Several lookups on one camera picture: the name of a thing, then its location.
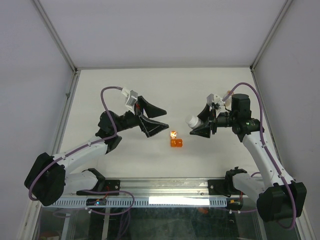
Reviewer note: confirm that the grey slotted cable duct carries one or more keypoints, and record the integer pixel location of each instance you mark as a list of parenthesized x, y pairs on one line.
[(141, 202)]

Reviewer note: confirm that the white cap pill bottle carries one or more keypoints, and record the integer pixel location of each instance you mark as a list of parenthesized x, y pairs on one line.
[(193, 121)]

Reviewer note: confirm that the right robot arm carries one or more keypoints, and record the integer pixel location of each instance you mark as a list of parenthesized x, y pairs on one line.
[(277, 196)]

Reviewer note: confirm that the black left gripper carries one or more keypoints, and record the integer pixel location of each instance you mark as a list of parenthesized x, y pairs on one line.
[(149, 127)]

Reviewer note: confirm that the aluminium frame rail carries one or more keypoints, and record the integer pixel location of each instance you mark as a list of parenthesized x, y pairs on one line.
[(165, 186)]

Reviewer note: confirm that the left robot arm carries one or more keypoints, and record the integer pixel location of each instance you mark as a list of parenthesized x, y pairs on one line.
[(52, 176)]

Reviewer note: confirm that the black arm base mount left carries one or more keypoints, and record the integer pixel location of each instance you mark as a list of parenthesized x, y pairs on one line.
[(102, 187)]

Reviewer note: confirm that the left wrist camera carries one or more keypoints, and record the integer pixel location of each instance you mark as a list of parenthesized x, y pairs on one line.
[(131, 98)]

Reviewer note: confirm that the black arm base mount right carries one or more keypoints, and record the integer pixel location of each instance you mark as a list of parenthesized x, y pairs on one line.
[(226, 188)]

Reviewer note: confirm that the clear bottle orange pills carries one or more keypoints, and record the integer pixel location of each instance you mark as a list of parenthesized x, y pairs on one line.
[(228, 97)]

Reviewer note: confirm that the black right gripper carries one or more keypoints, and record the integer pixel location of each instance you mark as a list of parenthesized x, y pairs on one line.
[(206, 116)]

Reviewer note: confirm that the orange pill organizer box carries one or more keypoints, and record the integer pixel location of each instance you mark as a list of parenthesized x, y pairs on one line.
[(175, 141)]

